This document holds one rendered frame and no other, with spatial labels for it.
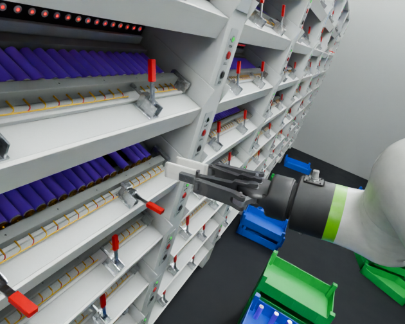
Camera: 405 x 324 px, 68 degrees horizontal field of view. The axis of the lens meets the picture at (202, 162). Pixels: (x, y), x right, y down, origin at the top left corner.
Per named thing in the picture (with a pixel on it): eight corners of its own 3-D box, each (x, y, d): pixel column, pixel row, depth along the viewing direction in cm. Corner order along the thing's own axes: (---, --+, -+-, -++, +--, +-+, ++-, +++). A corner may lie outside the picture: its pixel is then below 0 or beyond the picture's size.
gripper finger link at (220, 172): (260, 180, 52) (263, 178, 54) (207, 161, 58) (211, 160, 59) (256, 200, 54) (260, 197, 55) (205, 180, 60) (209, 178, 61)
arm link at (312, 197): (317, 254, 46) (322, 227, 54) (337, 186, 42) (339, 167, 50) (278, 241, 49) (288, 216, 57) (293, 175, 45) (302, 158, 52)
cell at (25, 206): (6, 184, 47) (33, 214, 46) (-6, 189, 46) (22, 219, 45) (9, 177, 46) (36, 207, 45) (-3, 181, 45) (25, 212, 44)
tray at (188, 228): (225, 200, 153) (242, 183, 146) (159, 272, 101) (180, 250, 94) (197, 173, 156) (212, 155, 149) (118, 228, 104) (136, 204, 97)
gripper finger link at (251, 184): (255, 201, 53) (254, 205, 52) (195, 188, 56) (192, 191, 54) (259, 181, 52) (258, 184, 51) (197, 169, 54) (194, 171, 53)
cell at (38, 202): (18, 180, 49) (44, 208, 48) (8, 184, 47) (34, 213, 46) (22, 173, 48) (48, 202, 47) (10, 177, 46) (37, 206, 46)
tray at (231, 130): (251, 134, 137) (271, 111, 130) (189, 178, 85) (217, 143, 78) (219, 105, 140) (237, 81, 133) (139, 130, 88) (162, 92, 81)
